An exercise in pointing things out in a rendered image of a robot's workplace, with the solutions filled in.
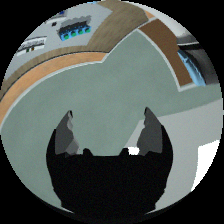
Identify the blue four-tube rack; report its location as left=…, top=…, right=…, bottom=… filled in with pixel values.
left=59, top=25, right=91, bottom=41

